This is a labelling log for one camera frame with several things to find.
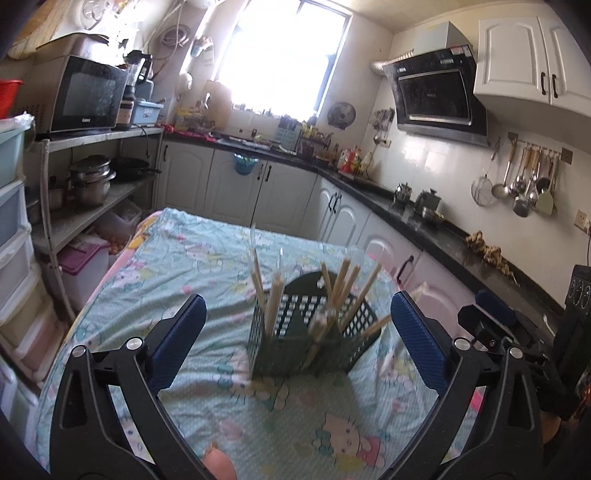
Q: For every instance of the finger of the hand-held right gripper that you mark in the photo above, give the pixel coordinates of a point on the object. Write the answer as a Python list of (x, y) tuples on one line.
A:
[(478, 323), (498, 307)]

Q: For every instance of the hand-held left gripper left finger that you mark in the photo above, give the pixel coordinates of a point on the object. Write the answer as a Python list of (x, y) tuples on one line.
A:
[(182, 339)]

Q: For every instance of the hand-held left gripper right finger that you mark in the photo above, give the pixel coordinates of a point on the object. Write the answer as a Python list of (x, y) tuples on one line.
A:
[(415, 341)]

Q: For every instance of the bunch of bamboo chopsticks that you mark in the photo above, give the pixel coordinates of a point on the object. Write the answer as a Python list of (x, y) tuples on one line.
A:
[(277, 295)]

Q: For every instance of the dark green plastic utensil basket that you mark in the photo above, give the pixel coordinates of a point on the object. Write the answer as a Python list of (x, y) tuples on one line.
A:
[(286, 355)]

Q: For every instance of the bunch of hanging steel utensils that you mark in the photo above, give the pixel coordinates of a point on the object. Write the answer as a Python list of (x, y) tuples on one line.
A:
[(521, 205)]

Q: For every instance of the pile of dried roots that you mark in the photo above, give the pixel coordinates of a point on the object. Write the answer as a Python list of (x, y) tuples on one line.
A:
[(489, 254)]

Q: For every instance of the black kitchen countertop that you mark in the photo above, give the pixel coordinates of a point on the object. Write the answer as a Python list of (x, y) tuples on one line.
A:
[(452, 240)]

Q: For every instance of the cartoon printed light blue sheet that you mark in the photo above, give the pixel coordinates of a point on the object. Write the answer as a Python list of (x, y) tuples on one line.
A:
[(207, 258)]

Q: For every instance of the steel tray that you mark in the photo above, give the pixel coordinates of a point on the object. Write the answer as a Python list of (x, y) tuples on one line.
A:
[(434, 216)]

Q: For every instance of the pale green spatula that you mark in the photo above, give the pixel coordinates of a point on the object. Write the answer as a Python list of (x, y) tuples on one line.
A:
[(546, 203)]

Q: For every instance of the clear box with purple lid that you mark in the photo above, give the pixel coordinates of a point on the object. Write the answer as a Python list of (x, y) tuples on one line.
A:
[(83, 277)]

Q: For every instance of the steel ladle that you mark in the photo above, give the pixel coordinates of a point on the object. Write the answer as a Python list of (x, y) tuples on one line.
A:
[(500, 189)]

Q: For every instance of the steel kettle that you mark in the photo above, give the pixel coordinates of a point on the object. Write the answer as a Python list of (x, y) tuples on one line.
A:
[(427, 202)]

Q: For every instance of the pinkish rounded object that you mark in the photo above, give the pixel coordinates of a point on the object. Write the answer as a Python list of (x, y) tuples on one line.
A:
[(219, 465)]

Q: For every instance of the clear plastic container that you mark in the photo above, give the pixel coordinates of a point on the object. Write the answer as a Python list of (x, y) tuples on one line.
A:
[(117, 219)]

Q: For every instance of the steel teapot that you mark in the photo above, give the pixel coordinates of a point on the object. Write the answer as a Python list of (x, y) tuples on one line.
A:
[(403, 194)]

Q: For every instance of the metal shelf rack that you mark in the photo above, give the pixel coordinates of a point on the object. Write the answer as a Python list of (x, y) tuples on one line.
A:
[(83, 217)]

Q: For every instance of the black frying pan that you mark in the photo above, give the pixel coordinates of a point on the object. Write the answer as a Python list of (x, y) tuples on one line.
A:
[(134, 168)]

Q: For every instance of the stacked steel pots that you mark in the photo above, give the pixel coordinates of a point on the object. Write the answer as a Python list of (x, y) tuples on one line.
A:
[(92, 184)]

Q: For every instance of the blue hanging plastic bin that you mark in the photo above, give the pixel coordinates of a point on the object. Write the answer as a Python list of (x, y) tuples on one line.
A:
[(244, 165)]

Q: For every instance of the cluster of condiment bottles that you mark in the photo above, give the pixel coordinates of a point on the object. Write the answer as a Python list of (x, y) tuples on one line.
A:
[(354, 160)]

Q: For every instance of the small steel pot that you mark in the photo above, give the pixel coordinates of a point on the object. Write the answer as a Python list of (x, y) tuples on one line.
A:
[(55, 194)]

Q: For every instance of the red cloth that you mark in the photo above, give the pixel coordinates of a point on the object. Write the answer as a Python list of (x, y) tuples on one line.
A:
[(189, 131)]

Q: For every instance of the small hanging kitchen tools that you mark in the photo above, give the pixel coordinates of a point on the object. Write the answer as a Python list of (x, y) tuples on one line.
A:
[(382, 122)]

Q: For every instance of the pale blue drawer tower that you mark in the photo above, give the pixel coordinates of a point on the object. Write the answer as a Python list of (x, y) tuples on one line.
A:
[(14, 198)]

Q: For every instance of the black glass range hood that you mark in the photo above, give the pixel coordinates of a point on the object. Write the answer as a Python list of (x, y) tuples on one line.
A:
[(434, 97)]

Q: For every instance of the blue plastic box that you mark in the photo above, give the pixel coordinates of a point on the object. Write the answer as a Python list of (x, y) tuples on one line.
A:
[(147, 113)]

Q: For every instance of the light blue utensil caddy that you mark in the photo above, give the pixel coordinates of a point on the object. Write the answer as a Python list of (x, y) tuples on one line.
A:
[(288, 133)]

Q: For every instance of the pale yellow cutting board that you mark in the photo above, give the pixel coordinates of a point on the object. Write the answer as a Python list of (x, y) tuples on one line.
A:
[(217, 106)]

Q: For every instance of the black blender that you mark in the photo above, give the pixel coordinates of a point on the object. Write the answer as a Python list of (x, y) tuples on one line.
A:
[(134, 92)]

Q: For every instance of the white round hanging object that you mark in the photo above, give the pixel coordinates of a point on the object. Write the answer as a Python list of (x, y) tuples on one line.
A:
[(185, 82)]

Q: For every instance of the black microwave oven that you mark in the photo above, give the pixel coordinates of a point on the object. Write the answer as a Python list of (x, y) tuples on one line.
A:
[(87, 97)]

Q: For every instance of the red plastic basin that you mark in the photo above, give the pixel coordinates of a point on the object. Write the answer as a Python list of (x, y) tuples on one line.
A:
[(9, 99)]

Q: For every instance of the kitchen window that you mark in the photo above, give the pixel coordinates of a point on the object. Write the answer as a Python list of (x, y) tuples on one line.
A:
[(277, 50)]

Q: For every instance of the grey tray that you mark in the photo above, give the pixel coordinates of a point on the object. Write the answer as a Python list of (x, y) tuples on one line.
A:
[(69, 48)]

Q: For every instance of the white round plastic rack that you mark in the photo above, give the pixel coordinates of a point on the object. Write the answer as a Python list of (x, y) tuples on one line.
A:
[(98, 8)]

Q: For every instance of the wall power socket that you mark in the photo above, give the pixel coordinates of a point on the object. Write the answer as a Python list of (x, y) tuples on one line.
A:
[(582, 219)]

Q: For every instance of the wall utensil rail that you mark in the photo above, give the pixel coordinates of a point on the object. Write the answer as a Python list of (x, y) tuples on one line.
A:
[(538, 146)]

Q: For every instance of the small round wall fan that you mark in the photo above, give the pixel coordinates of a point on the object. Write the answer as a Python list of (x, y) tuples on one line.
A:
[(341, 115)]

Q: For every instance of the white wall cabinets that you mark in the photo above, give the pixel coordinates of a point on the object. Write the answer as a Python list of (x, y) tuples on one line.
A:
[(508, 60)]

